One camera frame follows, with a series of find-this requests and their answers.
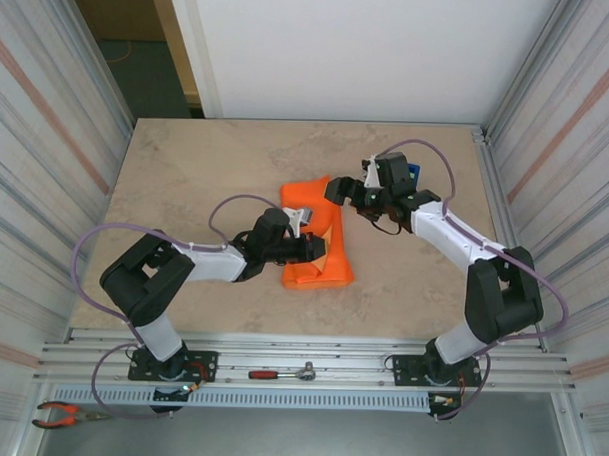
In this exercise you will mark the orange wrapping paper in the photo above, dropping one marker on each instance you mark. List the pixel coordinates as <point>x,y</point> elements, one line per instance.
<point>338,259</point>

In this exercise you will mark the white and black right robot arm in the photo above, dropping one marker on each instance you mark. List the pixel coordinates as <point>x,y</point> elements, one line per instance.
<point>460,343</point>

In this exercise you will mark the blue tape dispenser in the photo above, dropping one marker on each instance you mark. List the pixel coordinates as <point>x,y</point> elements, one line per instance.
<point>414,171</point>

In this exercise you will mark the aluminium mounting rails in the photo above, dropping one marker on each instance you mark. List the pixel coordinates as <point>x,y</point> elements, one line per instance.
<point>330,350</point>

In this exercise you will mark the black base electronics module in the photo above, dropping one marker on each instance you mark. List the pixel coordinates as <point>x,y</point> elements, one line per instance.
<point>166,395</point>
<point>443,404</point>

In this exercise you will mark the tan wooden door panel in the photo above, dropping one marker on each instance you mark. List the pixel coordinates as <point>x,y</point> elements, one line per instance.
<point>174,38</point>

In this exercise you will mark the aluminium side rail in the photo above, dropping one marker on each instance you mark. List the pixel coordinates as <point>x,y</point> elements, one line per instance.
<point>495,184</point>

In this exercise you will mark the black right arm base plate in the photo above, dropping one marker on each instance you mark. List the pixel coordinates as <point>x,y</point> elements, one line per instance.
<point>405,366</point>

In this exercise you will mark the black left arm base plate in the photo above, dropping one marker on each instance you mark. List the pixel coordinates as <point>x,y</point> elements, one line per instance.
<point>205,359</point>

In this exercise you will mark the white door frame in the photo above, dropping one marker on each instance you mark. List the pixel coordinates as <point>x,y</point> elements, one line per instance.
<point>195,49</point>

